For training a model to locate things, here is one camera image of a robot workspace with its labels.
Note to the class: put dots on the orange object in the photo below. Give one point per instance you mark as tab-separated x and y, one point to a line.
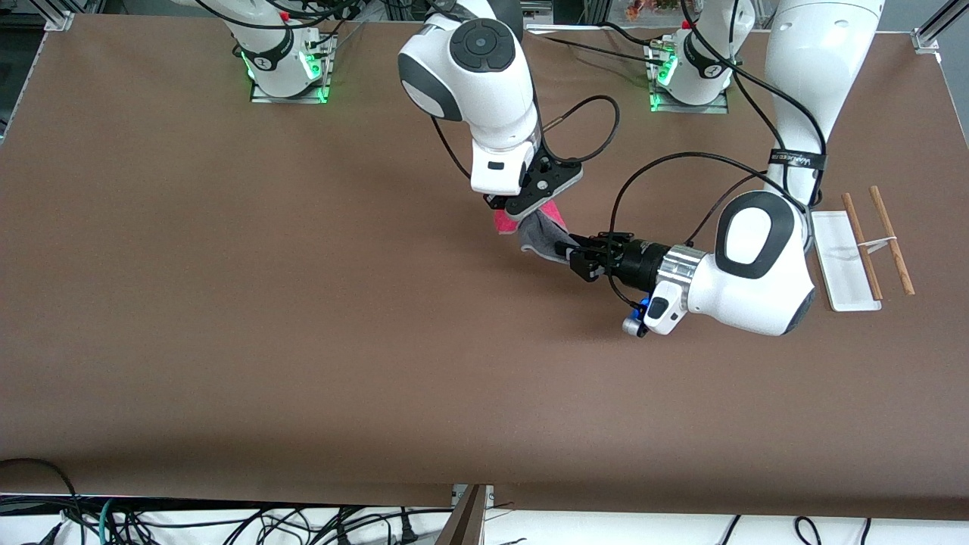
651	7

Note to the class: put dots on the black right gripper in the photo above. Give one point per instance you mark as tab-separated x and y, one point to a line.
496	202

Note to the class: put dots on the white power strip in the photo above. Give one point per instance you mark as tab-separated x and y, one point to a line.
537	7

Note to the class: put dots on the white rack base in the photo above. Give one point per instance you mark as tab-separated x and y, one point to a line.
844	265

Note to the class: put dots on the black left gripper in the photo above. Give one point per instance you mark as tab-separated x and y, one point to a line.
638	261

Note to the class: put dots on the pink and grey towel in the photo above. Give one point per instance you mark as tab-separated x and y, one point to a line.
541	235

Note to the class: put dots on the brown table cover sheet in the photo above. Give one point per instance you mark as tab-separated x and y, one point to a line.
484	378

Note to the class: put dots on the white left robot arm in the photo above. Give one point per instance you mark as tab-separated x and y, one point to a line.
757	280

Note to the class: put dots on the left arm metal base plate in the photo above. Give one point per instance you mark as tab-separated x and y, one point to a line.
711	108

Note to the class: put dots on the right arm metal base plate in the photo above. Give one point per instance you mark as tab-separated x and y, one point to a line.
291	98

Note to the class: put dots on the white tie on rack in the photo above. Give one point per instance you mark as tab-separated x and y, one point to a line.
878	245

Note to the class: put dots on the metal frame post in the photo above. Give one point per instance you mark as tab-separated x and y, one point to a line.
465	522

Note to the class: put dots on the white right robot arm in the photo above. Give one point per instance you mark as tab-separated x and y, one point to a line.
484	83

